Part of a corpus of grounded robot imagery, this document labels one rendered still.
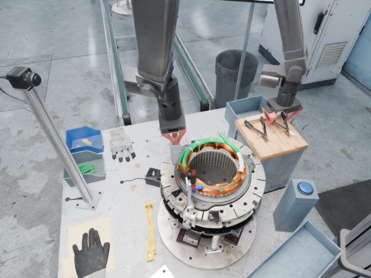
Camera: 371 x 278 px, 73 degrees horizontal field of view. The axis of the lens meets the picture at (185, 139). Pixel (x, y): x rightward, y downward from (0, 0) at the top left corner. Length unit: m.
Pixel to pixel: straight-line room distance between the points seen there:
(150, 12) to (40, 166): 2.24
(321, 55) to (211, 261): 2.48
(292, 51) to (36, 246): 1.90
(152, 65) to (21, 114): 2.72
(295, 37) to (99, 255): 0.94
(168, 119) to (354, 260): 0.68
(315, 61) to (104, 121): 2.25
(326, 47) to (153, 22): 2.72
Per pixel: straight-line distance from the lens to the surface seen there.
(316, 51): 2.96
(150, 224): 1.04
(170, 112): 0.62
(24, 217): 2.25
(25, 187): 2.41
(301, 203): 0.91
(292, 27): 0.78
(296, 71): 0.82
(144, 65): 0.47
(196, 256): 0.98
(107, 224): 1.09
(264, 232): 1.07
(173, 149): 0.74
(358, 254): 0.93
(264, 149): 0.92
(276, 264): 0.77
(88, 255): 1.04
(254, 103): 1.16
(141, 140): 1.31
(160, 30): 0.36
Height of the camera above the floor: 1.73
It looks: 47 degrees down
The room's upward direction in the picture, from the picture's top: straight up
